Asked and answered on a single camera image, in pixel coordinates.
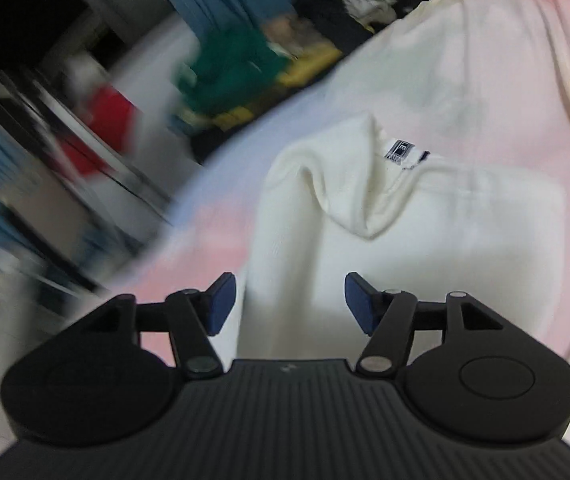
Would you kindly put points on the pastel bed sheet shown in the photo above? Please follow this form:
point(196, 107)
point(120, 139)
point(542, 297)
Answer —
point(565, 110)

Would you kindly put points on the black sofa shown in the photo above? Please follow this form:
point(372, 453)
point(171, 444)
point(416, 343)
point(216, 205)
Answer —
point(349, 23)

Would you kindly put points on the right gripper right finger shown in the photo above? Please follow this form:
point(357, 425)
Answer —
point(461, 367)

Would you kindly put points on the red garment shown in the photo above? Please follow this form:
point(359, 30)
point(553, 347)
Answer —
point(112, 117)

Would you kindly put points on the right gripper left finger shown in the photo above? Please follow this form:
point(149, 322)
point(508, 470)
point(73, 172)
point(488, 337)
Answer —
point(116, 371)

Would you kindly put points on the white sweatshirt garment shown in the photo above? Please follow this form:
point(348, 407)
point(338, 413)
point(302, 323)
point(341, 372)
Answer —
point(415, 169)

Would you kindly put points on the green garment pile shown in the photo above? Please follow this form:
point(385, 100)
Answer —
point(232, 67)

